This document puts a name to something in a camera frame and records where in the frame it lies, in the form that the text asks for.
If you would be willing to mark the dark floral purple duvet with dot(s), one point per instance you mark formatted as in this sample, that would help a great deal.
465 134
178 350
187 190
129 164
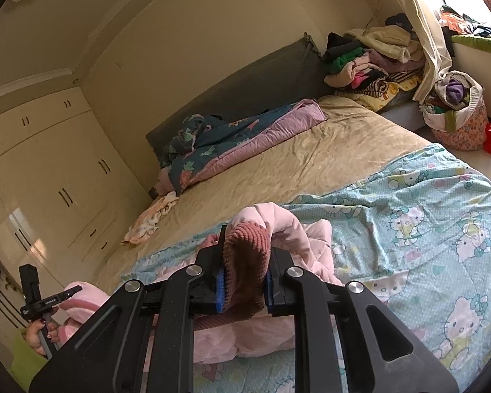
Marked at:
212 139

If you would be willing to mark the bed with beige sheet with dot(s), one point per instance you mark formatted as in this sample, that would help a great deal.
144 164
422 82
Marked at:
290 151

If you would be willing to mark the pink quilted jacket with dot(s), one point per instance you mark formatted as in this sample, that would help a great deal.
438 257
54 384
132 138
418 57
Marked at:
302 233

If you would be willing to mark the small peach patterned cloth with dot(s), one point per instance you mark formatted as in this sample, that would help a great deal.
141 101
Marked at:
151 217

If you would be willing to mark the floral laundry basket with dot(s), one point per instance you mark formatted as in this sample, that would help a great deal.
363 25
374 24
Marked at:
462 131

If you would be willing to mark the green window sill cushion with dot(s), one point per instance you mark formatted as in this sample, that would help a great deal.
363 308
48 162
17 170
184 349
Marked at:
483 44

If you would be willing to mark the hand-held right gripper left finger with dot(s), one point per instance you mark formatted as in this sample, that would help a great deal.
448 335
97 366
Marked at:
219 294

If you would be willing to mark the light green bin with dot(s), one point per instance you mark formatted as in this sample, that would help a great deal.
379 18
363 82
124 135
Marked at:
26 360

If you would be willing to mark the cream curtain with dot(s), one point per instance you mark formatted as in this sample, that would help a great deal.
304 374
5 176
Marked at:
425 28

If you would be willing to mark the clothes on window sill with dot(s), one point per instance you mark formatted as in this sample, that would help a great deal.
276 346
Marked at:
458 22

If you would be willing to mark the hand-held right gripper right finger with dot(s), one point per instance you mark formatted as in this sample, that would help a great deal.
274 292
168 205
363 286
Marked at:
270 294

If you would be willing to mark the grey padded headboard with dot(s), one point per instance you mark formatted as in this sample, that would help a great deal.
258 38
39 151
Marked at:
249 77

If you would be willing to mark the light blue printed blanket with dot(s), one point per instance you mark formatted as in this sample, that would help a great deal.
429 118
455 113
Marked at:
413 221

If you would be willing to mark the cream wardrobe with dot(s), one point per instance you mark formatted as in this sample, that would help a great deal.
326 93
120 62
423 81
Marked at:
45 172

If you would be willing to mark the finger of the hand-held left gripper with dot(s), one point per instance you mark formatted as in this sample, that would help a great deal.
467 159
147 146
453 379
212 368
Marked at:
69 292

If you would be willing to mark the pile of mixed clothes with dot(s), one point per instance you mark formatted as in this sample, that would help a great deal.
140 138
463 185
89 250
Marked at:
372 73

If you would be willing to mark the person's left hand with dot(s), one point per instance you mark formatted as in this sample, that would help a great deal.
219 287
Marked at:
34 337

